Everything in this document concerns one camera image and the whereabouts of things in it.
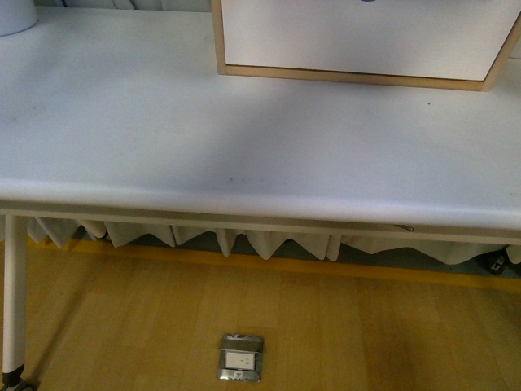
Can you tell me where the wooden drawer cabinet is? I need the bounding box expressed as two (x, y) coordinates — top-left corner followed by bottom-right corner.
(210, 0), (521, 93)

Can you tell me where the black caster wheel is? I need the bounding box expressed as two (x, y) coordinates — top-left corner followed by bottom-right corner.
(477, 247), (513, 276)

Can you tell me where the white table leg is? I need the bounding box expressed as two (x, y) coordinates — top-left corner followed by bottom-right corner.
(2, 215), (28, 390)

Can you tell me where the white lower drawer front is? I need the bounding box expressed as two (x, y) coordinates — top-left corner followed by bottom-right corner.
(221, 0), (520, 81)

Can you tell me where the metal floor power outlet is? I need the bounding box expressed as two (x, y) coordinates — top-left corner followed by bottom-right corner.
(217, 333), (265, 383)

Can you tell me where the white plant pot left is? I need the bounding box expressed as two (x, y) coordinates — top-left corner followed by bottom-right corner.
(0, 0), (38, 37)

